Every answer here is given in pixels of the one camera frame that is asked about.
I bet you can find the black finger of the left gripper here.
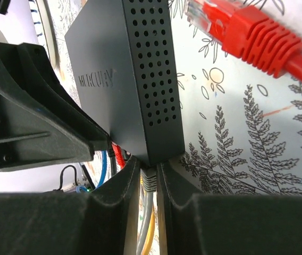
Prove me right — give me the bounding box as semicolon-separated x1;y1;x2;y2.
0;42;111;172

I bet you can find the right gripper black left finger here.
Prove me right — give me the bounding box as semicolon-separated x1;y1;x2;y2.
0;157;140;254

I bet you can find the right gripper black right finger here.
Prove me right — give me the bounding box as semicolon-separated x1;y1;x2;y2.
157;163;302;254

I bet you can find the grey ethernet cable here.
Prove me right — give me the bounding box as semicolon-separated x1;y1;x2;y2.
136;167;157;255

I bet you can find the dark grey network switch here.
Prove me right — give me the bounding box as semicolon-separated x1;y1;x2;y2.
65;1;184;166

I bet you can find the blue striped white plate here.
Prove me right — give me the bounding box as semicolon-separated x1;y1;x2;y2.
28;0;60;69

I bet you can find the floral patterned table mat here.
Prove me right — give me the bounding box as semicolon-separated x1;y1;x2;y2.
48;1;302;199

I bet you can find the yellow ethernet cable, outer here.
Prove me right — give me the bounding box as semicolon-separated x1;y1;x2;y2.
140;175;156;255

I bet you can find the black ethernet cable, left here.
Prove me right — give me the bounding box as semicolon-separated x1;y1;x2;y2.
107;147;119;179

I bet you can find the blue ethernet cable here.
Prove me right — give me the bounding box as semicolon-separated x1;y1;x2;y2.
97;150;109;189

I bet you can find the red ethernet cable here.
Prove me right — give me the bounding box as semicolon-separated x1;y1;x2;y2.
184;0;302;96

